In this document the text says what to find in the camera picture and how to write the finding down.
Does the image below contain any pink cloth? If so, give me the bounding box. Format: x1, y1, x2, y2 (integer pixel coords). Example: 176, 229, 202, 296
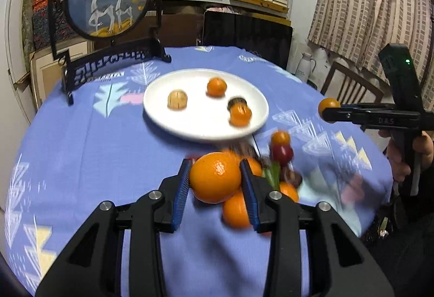
207, 5, 238, 15

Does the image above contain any person's right hand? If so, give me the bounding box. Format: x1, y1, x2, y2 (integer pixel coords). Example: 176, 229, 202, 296
378, 129, 434, 184

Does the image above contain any white oval plate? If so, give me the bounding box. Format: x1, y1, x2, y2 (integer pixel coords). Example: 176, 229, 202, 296
143, 68, 270, 143

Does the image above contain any leaning wooden frame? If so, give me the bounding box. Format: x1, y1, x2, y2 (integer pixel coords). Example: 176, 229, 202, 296
29, 40, 95, 108

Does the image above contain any large orange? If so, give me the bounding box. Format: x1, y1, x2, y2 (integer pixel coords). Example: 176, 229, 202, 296
189, 152, 242, 204

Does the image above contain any medium mandarin orange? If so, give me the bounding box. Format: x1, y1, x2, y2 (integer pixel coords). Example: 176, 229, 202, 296
222, 190, 253, 229

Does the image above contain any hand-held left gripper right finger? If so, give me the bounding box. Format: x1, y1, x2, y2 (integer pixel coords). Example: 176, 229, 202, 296
239, 159, 395, 297

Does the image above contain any small round kumquat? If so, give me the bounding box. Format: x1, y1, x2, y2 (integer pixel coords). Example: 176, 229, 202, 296
318, 97, 341, 118

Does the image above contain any small yellowish orange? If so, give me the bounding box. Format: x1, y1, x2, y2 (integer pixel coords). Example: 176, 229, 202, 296
270, 131, 291, 147

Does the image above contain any wooden chair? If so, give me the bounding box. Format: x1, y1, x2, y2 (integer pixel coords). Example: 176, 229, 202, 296
320, 61, 386, 105

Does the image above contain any white thermos jug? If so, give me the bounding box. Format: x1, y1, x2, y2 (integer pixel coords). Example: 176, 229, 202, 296
295, 53, 318, 82

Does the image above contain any stack of dark patterned boxes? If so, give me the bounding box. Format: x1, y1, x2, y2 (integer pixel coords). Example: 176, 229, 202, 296
22, 0, 89, 50

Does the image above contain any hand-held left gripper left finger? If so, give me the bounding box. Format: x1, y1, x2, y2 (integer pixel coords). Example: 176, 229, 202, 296
36, 159, 193, 297

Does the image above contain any small mandarin orange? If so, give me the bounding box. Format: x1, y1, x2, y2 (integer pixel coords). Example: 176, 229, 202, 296
229, 105, 253, 127
207, 77, 227, 97
279, 182, 300, 203
245, 158, 264, 178

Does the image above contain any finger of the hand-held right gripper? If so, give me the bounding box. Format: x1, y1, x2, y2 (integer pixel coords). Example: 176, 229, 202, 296
340, 103, 395, 113
321, 108, 365, 124

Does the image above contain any person's dark clothing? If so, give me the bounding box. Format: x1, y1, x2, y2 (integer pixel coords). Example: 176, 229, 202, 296
366, 182, 434, 297

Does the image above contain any dark red plum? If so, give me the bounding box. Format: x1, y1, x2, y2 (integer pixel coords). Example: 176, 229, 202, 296
271, 145, 294, 165

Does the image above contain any green leaf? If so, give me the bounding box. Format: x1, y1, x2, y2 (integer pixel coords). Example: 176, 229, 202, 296
264, 163, 282, 191

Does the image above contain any black flat panel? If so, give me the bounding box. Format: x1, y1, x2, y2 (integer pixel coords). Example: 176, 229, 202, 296
202, 10, 294, 71

